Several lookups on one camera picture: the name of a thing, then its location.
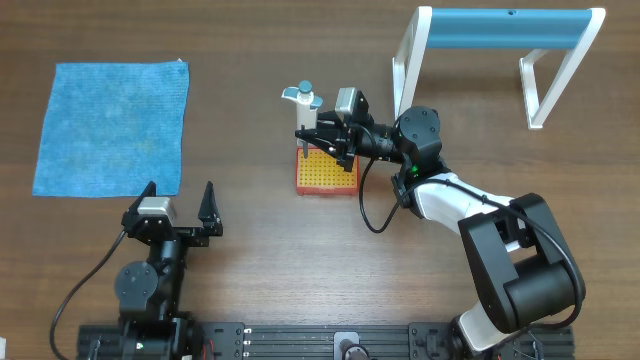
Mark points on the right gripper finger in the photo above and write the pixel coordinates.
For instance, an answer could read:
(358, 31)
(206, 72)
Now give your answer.
(325, 149)
(325, 125)

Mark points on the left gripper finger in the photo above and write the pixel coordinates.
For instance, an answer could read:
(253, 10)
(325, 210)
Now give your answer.
(210, 215)
(142, 192)

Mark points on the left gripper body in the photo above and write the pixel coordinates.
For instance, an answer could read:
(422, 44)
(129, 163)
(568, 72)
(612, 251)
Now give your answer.
(190, 236)

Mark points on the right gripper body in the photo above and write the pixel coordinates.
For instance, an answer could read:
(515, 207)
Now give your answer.
(350, 140)

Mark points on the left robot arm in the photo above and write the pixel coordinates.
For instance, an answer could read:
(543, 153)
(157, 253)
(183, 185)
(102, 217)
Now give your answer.
(150, 285)

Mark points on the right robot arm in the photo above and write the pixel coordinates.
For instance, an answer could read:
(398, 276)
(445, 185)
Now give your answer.
(500, 260)

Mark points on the red and yellow tip box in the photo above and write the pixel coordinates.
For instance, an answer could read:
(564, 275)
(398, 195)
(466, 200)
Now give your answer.
(320, 175)

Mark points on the blue cloth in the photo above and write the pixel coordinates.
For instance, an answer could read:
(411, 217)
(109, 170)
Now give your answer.
(110, 130)

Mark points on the white and blue stand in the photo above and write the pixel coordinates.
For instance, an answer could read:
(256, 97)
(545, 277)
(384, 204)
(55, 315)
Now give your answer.
(500, 27)

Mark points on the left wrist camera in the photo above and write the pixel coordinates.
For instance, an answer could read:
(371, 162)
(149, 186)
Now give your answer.
(156, 210)

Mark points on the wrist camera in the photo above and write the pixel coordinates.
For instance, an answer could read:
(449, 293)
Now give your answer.
(156, 210)
(345, 102)

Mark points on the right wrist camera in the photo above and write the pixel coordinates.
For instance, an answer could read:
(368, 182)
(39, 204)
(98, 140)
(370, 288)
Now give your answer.
(345, 102)

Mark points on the mounting rail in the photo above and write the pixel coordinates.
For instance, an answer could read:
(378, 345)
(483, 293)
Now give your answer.
(290, 340)

